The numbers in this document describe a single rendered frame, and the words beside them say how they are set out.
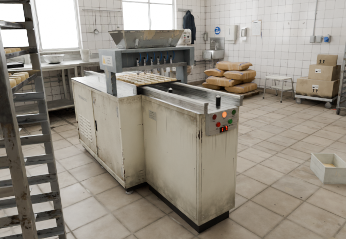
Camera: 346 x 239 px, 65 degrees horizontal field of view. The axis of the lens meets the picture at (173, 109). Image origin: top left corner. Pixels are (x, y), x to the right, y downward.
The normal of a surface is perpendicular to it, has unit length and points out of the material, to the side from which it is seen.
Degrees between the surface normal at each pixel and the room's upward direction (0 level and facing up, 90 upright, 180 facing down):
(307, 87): 89
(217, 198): 90
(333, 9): 90
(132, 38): 115
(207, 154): 90
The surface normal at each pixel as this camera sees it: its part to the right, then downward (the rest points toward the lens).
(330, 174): -0.08, 0.26
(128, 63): 0.57, 0.21
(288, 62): -0.76, 0.18
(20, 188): 0.28, 0.25
